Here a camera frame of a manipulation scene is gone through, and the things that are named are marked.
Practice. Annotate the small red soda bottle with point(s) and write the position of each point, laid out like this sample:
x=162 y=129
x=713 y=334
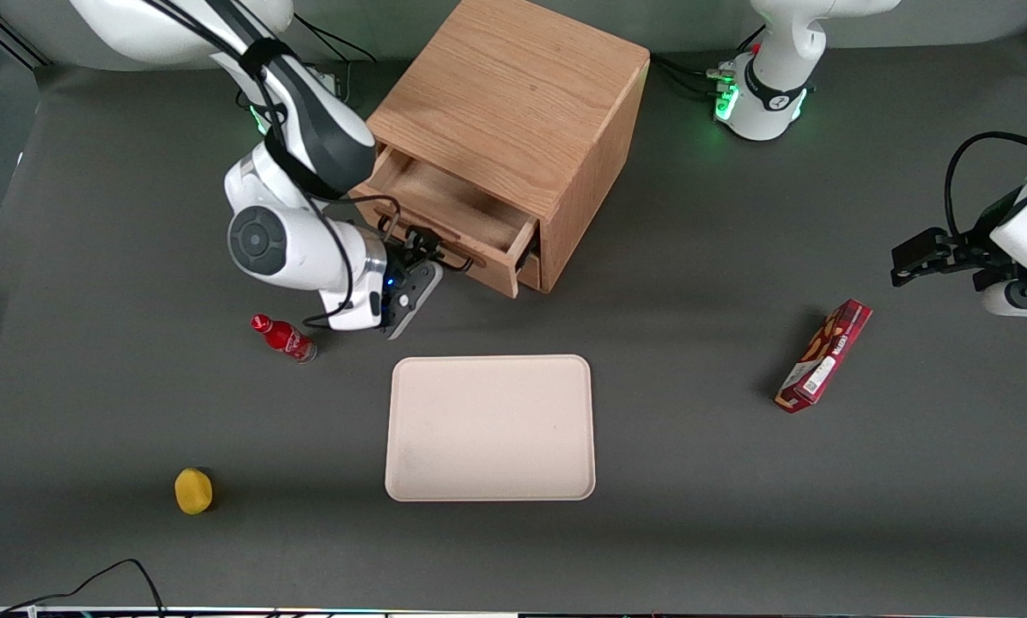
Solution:
x=284 y=337

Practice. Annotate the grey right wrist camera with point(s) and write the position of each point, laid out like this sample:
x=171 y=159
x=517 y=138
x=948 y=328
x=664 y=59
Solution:
x=412 y=300

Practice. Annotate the beige plastic tray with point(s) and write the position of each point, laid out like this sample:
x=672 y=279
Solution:
x=490 y=427

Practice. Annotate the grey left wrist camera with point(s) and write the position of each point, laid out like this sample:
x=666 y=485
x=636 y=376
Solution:
x=1024 y=300

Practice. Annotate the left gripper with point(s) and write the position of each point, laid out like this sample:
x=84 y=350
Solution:
x=974 y=254

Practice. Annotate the red tartan shortbread box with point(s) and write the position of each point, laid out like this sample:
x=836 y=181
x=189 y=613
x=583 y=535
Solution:
x=825 y=354

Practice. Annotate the wooden drawer cabinet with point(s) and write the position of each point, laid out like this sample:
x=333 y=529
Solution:
x=522 y=94

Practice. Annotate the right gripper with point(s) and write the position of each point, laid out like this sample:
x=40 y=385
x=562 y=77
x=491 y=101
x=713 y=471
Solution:
x=407 y=260

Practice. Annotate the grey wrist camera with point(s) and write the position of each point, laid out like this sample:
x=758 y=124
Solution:
x=1024 y=300
x=412 y=300

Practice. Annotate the yellow lemon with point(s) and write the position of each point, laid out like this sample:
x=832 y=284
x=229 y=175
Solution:
x=193 y=491

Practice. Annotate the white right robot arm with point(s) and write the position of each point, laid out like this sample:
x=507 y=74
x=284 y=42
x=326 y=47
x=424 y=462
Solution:
x=282 y=172

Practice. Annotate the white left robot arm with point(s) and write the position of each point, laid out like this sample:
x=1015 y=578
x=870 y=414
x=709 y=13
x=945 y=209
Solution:
x=775 y=73

